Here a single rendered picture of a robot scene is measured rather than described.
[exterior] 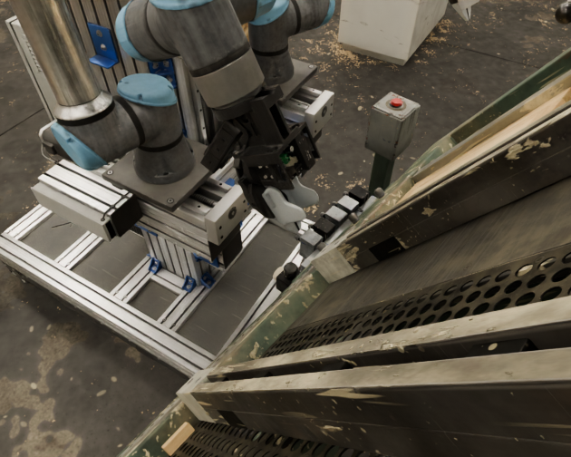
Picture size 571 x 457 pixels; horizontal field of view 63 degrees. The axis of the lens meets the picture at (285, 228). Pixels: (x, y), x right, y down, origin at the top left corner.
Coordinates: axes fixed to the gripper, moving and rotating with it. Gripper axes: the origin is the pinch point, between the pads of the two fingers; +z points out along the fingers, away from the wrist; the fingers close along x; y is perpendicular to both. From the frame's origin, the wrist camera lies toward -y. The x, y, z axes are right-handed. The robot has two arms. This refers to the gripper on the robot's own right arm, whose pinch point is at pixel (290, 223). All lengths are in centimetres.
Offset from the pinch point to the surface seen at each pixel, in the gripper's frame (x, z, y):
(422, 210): 18.6, 12.4, 10.0
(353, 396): -24.9, -5.8, 25.3
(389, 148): 85, 40, -33
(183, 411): -20.7, 31.6, -29.6
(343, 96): 219, 77, -136
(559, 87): 61, 14, 23
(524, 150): 16.9, 0.9, 27.1
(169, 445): -27.1, 31.4, -26.8
